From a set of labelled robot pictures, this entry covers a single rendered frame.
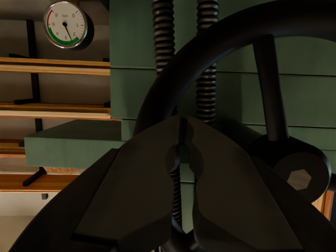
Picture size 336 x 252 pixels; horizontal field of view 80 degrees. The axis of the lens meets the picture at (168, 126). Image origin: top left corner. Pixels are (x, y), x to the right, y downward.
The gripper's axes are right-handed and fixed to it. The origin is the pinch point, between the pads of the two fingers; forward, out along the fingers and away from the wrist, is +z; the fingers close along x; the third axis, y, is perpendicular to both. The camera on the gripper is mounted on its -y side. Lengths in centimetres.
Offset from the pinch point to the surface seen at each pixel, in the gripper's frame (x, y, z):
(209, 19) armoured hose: 2.6, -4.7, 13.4
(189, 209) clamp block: 2.3, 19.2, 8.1
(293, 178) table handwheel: 9.5, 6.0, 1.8
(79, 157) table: -18.0, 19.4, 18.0
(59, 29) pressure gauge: -17.1, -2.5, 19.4
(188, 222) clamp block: 2.3, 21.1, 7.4
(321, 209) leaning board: 124, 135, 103
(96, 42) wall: -106, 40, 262
